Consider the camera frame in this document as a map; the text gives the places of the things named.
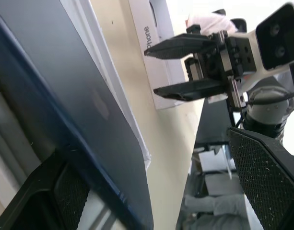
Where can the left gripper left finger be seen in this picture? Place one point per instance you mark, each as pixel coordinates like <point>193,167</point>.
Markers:
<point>36,198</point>

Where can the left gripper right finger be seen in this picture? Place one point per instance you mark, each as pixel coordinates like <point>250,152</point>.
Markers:
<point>264,182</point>

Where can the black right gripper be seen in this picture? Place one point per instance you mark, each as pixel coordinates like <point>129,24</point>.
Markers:
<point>238,55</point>

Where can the dark blue smartphone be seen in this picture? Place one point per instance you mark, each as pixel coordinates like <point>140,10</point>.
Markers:
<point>65,83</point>

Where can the white phone box lid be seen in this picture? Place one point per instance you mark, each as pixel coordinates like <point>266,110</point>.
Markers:
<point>137,24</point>

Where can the white phone box bottom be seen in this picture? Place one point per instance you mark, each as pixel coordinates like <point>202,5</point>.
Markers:
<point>113,79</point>

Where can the person in white shirt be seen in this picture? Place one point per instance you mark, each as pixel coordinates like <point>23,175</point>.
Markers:
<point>214,21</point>

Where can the person in grey clothes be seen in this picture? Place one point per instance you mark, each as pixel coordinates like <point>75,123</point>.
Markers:
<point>209,206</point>

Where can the black office chair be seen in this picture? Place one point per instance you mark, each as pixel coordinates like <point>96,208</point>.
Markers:
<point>239,24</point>

